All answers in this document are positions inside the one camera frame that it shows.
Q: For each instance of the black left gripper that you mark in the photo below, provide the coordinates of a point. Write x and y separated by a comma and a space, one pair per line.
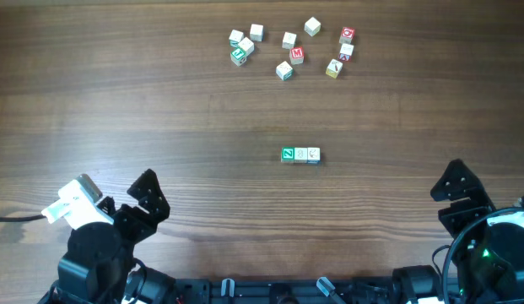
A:
155, 206

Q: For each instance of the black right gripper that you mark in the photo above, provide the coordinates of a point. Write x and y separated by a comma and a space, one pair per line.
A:
478, 201

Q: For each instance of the green Z letter block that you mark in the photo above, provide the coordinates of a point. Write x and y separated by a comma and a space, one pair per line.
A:
287, 155

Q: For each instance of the blue-sided white block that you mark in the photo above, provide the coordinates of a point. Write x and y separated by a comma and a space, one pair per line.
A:
313, 155

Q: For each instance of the red U letter block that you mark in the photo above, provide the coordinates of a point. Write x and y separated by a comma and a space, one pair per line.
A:
300, 155

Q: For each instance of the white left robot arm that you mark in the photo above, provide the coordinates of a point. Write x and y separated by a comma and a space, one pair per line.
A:
99, 265

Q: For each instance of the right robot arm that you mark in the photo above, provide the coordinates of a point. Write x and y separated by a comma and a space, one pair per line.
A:
484, 262

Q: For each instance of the green J letter block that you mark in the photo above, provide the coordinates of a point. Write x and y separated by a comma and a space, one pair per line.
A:
238, 56

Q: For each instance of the yellow K letter block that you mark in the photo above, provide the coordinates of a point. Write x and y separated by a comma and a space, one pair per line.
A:
334, 68

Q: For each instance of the white block red A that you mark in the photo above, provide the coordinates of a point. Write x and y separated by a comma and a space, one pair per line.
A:
346, 52

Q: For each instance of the white yellow-edged block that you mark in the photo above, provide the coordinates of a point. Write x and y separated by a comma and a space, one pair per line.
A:
247, 46

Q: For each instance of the green V letter block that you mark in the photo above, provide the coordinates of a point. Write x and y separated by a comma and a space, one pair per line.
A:
236, 37

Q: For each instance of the white block number nine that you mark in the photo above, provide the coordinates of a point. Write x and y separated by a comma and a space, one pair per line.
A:
284, 70

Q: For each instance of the red Q letter block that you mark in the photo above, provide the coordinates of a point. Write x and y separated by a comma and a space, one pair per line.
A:
347, 35

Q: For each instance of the plain white wooden block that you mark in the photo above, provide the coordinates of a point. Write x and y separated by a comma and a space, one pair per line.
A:
256, 32

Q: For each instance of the red M letter block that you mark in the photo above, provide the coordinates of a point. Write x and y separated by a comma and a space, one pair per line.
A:
296, 55

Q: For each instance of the white block red drawing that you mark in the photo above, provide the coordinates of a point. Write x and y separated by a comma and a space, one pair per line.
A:
289, 40

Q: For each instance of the plain cream wooden block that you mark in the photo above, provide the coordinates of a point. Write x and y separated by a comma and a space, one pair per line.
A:
312, 26

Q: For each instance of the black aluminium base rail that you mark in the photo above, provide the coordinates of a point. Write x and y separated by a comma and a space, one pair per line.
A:
378, 290

